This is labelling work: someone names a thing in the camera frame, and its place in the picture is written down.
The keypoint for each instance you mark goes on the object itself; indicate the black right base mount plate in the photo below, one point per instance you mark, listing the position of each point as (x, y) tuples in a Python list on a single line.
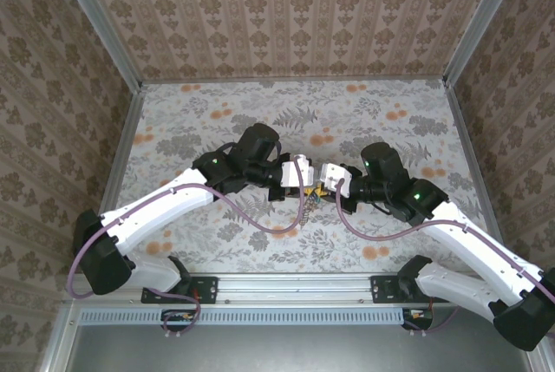
[(383, 289)]

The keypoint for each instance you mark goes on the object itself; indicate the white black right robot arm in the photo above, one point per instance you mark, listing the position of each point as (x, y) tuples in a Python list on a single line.
[(477, 255)]

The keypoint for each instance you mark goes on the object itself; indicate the aluminium table side rail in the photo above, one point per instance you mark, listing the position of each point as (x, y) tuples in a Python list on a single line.
[(470, 151), (123, 155)]

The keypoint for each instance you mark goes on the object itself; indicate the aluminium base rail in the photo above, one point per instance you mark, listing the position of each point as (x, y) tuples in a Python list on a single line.
[(295, 289)]

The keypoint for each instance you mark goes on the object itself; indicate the aluminium frame post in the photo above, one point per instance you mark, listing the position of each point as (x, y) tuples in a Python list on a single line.
[(481, 25), (99, 25)]

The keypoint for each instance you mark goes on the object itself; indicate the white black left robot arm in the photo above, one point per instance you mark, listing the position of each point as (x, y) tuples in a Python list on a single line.
[(152, 211)]

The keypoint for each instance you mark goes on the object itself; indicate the black connector box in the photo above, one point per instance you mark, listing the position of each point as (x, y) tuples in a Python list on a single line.
[(417, 319), (180, 319)]

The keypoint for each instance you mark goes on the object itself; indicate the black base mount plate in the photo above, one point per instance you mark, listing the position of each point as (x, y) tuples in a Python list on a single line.
[(383, 289), (204, 289)]

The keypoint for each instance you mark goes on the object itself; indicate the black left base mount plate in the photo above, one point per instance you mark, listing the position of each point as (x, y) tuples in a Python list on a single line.
[(204, 289)]

